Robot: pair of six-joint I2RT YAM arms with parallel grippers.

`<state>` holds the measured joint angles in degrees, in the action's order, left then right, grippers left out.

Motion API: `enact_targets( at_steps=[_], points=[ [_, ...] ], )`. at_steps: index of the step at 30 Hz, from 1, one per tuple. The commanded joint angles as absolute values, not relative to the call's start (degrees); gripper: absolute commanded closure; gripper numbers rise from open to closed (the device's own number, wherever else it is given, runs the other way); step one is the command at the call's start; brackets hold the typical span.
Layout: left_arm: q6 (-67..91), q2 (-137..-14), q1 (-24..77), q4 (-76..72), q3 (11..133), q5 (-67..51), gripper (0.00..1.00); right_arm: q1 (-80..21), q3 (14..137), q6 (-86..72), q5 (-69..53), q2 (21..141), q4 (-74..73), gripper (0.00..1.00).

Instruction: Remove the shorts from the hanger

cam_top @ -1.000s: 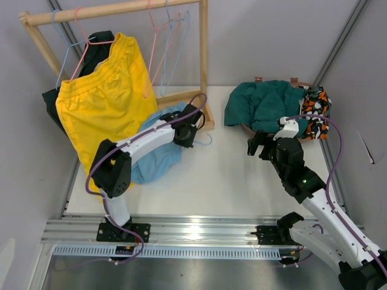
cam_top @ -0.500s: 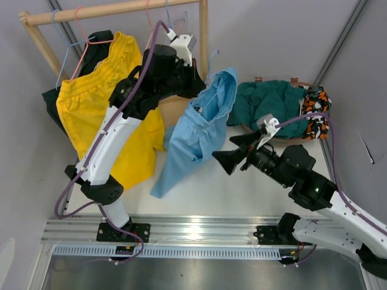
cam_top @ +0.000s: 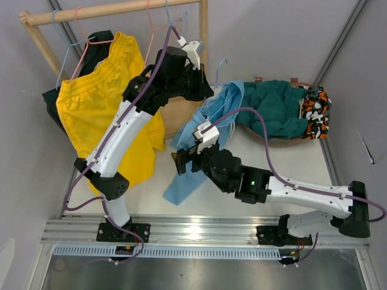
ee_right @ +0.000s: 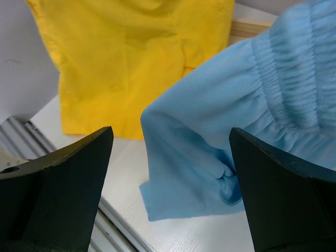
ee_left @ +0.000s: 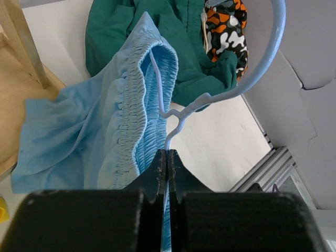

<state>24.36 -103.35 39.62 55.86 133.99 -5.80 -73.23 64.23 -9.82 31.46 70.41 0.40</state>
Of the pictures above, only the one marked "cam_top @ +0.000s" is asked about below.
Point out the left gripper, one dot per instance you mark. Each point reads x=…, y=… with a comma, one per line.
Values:
x=203, y=90

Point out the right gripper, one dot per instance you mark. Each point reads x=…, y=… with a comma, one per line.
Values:
x=182, y=156

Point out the light blue shorts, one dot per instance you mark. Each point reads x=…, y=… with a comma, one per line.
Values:
x=183, y=185

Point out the dark green shorts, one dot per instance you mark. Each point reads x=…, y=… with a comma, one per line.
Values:
x=278, y=103

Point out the camouflage patterned shorts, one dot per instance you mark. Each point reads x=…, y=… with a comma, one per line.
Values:
x=316, y=110

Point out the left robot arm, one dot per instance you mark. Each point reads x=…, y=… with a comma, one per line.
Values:
x=178, y=72

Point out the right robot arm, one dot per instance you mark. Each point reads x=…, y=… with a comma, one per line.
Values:
x=341, y=207

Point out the yellow shorts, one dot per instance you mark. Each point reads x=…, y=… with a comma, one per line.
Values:
x=88, y=104

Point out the black shorts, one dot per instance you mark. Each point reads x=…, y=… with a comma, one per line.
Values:
x=94, y=55

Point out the wooden clothes rack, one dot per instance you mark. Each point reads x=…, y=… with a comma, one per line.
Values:
x=178, y=111

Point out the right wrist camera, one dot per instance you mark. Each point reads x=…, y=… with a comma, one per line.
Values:
x=206, y=135

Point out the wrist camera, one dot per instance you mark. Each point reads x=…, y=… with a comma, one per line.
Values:
x=194, y=49
x=206, y=135

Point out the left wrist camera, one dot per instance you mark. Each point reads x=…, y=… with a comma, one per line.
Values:
x=194, y=49

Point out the aluminium mounting rail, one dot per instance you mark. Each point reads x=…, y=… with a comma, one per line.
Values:
x=181, y=231

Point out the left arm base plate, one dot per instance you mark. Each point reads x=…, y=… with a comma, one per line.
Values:
x=109, y=233

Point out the slotted cable duct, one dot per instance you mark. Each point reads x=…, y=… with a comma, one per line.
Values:
x=175, y=252

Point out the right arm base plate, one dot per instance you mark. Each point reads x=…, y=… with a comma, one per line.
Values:
x=279, y=237

